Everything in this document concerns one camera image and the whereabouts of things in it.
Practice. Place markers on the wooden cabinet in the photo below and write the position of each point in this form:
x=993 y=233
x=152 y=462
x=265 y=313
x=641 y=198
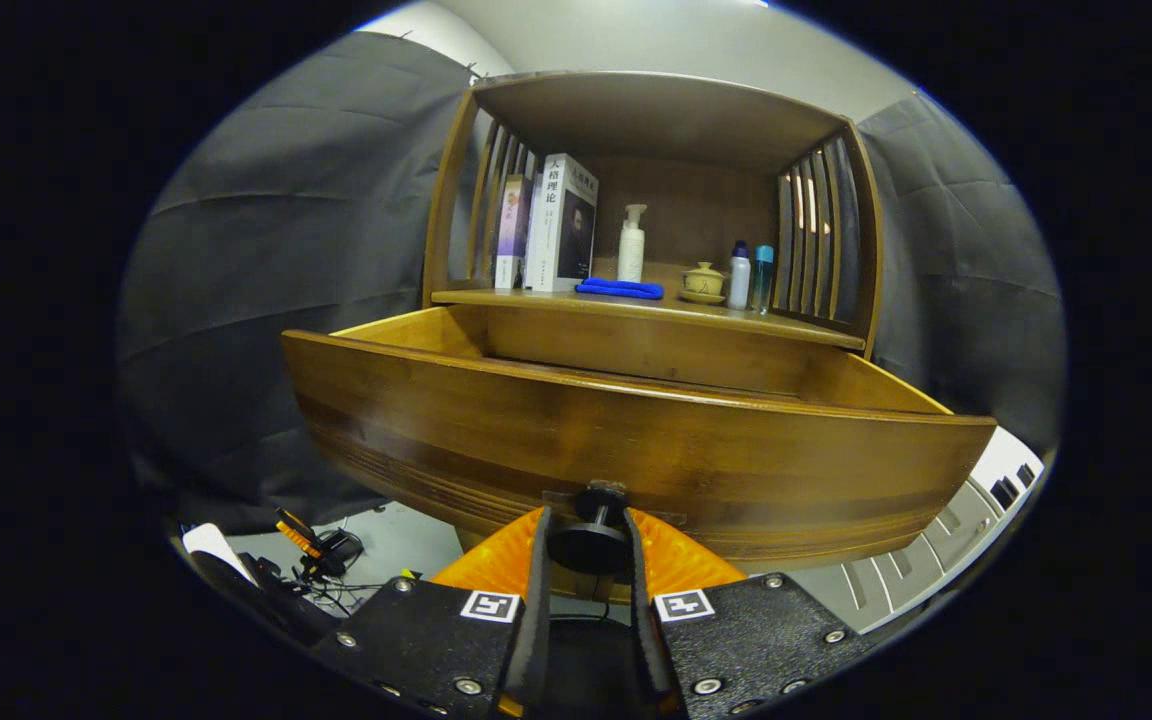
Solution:
x=696 y=200

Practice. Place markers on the yellow lidded teacup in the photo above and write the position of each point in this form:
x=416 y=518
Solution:
x=703 y=281

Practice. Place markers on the folded blue cloth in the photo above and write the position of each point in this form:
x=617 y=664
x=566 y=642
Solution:
x=621 y=289

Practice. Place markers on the white pump bottle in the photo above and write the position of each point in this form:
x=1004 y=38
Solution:
x=631 y=255

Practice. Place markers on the wooden countertop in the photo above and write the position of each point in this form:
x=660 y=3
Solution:
x=636 y=305

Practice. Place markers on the translucent blue bottle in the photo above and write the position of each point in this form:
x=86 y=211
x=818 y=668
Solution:
x=762 y=280

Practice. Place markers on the thick white book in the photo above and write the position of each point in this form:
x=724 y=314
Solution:
x=561 y=230

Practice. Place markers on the black drawer knob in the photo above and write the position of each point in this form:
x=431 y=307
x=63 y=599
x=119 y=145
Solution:
x=588 y=545

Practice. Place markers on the thin purple book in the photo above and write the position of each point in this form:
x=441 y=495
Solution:
x=513 y=230

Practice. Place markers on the wooden drawer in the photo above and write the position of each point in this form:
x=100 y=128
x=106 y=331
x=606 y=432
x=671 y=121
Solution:
x=586 y=440

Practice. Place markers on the black backdrop cloth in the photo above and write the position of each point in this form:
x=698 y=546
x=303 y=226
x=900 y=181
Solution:
x=266 y=250

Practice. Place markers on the orange and black tool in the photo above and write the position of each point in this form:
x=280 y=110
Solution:
x=321 y=545

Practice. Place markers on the white bottle with blue cap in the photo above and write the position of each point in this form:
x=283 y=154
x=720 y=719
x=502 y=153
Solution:
x=739 y=280

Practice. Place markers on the white flat object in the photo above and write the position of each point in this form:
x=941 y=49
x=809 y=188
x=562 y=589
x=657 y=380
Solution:
x=211 y=545

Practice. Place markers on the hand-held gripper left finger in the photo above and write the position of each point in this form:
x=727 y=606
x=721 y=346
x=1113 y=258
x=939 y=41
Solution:
x=536 y=620

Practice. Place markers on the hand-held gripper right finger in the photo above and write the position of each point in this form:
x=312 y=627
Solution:
x=641 y=620

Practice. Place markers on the white filing cabinet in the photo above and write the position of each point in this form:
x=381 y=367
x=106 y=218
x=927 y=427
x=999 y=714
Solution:
x=996 y=460

